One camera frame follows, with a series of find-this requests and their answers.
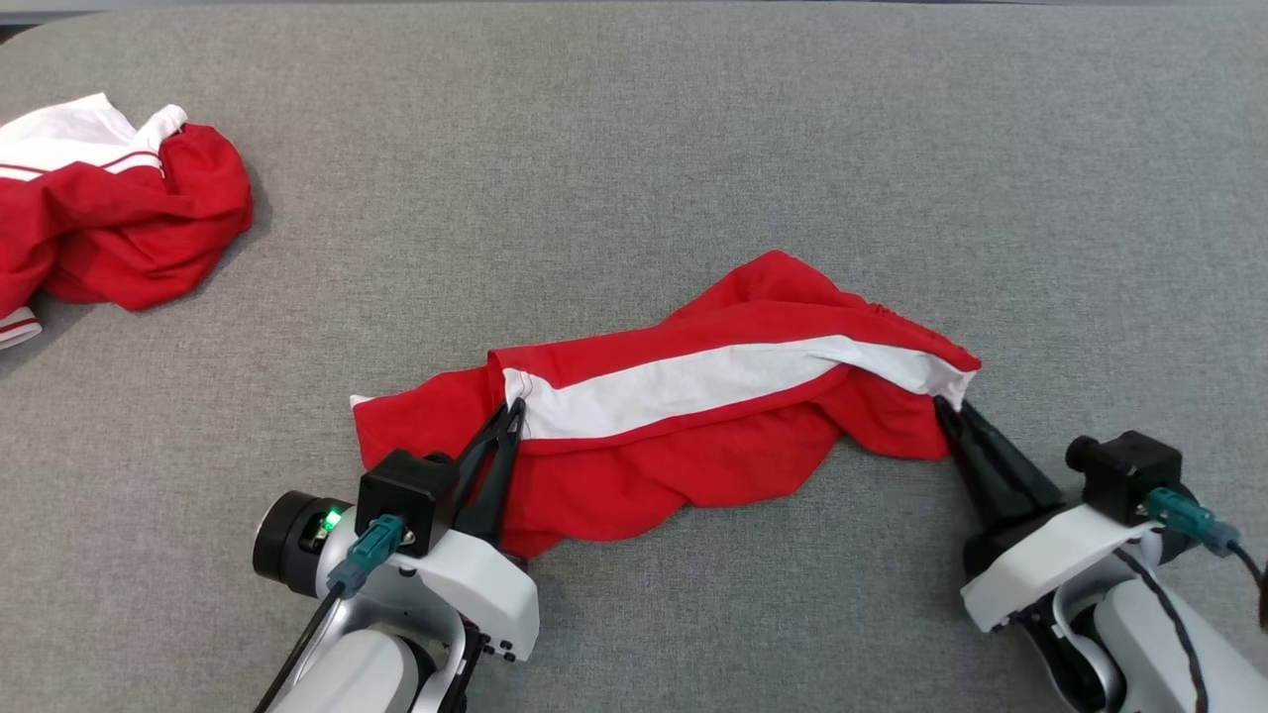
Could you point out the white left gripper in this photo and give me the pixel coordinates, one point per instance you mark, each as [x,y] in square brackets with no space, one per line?
[475,594]

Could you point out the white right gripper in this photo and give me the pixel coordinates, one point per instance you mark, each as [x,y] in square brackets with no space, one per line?
[1040,560]

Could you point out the red shorts with white stripe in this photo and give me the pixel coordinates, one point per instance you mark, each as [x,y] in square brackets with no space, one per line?
[693,465]

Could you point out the red Bulls 23 jersey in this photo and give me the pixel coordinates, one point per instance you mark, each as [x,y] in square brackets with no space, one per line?
[129,228]

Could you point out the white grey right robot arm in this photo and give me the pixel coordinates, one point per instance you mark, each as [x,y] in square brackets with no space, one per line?
[1139,644]

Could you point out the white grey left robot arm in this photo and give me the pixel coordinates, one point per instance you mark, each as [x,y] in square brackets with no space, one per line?
[347,673]

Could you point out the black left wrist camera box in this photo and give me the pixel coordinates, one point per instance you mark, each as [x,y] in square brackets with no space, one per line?
[406,495]

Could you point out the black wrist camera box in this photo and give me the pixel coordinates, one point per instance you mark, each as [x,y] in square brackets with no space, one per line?
[406,495]
[1129,470]

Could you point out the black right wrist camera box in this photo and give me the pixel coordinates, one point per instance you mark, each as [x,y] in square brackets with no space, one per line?
[1129,470]

